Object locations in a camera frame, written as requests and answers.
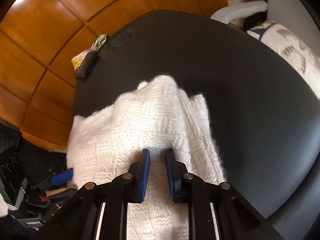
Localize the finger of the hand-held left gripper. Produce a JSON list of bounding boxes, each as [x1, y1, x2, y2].
[[40, 188, 78, 202], [31, 169, 74, 189]]

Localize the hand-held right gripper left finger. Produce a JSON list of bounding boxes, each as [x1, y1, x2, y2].
[[32, 149, 150, 240]]

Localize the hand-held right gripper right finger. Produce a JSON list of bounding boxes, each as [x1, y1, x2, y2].
[[165, 149, 283, 240]]

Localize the cream knit sweater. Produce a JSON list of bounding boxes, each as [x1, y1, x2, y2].
[[66, 75, 228, 240]]

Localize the person's dark clothing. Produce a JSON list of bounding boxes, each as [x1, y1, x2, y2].
[[0, 215, 33, 240]]

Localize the black flat device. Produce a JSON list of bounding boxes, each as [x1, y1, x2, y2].
[[75, 51, 98, 80]]

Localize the yellow patterned pouch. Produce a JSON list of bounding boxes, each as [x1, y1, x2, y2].
[[71, 34, 108, 71]]

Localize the geometric print pillow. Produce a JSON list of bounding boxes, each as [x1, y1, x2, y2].
[[246, 21, 320, 99]]

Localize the grey yellow blue sofa chair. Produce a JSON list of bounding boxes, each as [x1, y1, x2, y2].
[[210, 0, 320, 100]]

